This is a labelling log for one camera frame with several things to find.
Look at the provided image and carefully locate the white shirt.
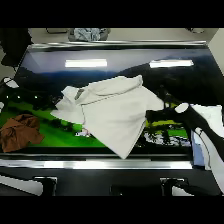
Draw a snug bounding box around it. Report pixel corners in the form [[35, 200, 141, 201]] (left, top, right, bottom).
[[50, 74, 166, 160]]

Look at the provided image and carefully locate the brown garment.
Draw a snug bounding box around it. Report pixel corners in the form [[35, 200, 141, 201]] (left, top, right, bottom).
[[0, 113, 45, 154]]

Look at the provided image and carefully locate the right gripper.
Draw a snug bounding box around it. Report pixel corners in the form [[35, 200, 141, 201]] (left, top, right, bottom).
[[145, 108, 178, 125]]

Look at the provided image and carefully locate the heap of clothes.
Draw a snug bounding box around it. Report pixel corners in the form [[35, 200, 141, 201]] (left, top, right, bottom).
[[67, 27, 112, 42]]

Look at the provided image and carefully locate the silver frame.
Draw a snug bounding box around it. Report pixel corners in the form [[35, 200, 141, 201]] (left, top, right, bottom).
[[0, 39, 224, 197]]

